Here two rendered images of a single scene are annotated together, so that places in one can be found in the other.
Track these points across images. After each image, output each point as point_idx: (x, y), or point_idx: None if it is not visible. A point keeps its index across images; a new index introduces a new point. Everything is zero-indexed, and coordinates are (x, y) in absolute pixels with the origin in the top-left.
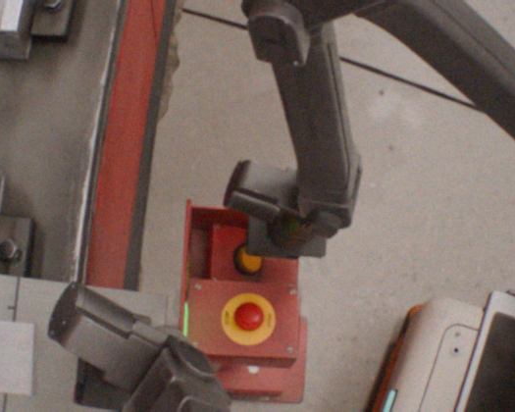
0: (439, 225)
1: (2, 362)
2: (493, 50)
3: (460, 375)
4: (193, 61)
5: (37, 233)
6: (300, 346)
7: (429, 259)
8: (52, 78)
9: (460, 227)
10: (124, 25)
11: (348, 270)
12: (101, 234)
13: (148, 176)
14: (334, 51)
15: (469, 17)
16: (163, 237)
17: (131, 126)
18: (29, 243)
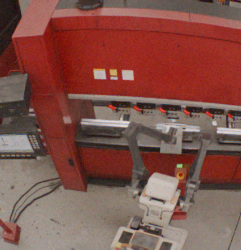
0: (204, 242)
1: None
2: (200, 157)
3: (171, 235)
4: (236, 194)
5: (190, 142)
6: (180, 218)
7: (197, 240)
8: (213, 142)
9: (203, 246)
10: (225, 155)
11: (195, 226)
12: (193, 159)
13: (213, 188)
14: None
15: (203, 153)
16: (202, 193)
17: (214, 168)
18: (188, 140)
